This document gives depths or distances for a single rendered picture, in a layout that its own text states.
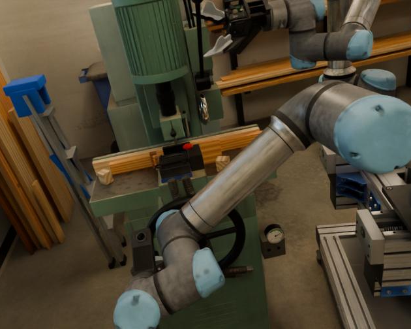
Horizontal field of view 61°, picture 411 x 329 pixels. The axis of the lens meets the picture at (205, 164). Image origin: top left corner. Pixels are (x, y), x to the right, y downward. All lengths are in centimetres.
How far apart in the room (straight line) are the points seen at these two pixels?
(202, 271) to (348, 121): 34
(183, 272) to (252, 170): 23
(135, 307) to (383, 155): 45
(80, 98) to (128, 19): 262
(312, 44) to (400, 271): 68
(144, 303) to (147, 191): 55
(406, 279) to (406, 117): 68
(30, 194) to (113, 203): 142
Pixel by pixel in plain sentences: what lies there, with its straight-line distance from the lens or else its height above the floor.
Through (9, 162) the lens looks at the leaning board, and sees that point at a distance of 243.
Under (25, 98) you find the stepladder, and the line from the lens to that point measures 184.
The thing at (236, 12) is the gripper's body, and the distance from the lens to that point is 101.
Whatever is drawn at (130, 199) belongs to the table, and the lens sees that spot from 112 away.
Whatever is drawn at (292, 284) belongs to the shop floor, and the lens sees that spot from 195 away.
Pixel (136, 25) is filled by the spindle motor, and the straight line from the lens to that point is 104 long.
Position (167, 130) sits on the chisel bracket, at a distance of 114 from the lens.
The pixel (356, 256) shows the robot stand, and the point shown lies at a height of 21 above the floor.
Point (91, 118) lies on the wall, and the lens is 367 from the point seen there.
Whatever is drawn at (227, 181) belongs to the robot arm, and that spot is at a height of 110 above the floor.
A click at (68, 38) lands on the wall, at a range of 353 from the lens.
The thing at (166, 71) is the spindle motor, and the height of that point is 123.
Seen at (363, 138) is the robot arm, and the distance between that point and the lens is 56.
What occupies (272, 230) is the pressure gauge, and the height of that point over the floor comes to 69.
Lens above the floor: 145
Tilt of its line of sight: 28 degrees down
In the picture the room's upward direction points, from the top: 11 degrees counter-clockwise
